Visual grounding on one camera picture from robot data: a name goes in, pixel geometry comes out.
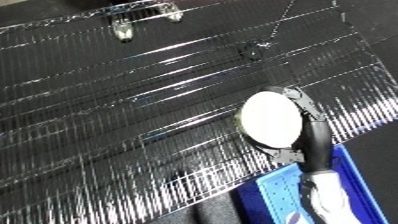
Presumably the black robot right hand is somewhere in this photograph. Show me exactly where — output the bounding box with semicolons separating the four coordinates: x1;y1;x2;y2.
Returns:
252;85;336;174

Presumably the white paper cup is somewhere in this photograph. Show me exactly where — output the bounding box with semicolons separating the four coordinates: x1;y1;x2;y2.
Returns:
236;90;304;150

